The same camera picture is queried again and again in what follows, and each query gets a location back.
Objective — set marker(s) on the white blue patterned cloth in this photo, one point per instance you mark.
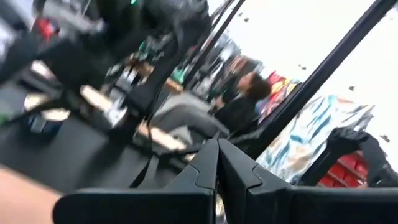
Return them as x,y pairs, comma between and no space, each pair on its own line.
311,137

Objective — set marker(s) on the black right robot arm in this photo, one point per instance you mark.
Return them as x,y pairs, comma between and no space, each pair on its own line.
93,46

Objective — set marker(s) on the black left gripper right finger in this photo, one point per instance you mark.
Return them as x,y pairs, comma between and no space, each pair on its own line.
295,207

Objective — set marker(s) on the colourful poster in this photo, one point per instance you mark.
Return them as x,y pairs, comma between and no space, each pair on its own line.
276,90

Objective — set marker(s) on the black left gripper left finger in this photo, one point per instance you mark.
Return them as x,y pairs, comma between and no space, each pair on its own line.
140,207

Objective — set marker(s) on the red storage bins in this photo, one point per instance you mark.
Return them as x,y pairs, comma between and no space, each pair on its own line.
348,169

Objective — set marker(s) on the person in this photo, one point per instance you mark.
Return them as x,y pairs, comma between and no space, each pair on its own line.
239,112

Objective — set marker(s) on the black table mat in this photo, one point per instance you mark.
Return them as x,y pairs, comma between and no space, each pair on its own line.
77,155

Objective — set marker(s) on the blue tuna can silver lid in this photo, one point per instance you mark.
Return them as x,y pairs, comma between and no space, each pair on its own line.
43,126

